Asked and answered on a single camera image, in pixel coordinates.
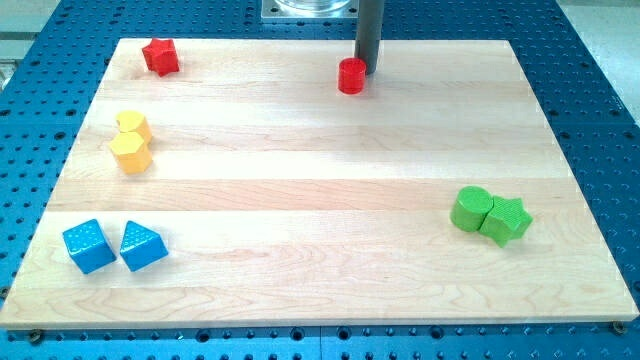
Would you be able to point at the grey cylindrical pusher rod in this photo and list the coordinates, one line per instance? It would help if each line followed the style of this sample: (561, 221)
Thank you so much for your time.
(368, 33)

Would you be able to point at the red cylinder block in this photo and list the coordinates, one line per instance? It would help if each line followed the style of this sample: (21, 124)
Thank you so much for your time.
(351, 75)

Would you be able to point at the red star block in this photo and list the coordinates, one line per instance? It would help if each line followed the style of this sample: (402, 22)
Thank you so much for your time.
(160, 56)

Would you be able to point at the green star block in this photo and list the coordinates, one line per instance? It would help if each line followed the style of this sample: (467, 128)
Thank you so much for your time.
(506, 221)

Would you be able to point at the green cylinder block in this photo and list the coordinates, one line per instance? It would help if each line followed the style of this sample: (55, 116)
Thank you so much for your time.
(471, 207)

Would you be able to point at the wooden board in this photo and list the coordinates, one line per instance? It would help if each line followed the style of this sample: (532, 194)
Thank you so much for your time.
(283, 201)

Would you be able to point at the yellow heart block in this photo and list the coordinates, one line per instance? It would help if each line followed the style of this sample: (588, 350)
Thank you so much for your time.
(134, 121)

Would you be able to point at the yellow hexagon block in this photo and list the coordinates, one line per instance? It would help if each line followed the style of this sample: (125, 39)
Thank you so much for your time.
(131, 152)

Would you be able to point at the blue triangle block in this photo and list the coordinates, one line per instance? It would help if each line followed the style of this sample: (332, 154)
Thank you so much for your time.
(141, 246)

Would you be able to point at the blue cube block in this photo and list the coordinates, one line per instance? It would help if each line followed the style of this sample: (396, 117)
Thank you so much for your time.
(88, 247)

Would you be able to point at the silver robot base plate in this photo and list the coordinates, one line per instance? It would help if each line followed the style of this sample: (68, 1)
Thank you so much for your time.
(308, 9)

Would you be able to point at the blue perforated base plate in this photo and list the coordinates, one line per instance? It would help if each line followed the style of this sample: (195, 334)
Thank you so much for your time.
(47, 98)

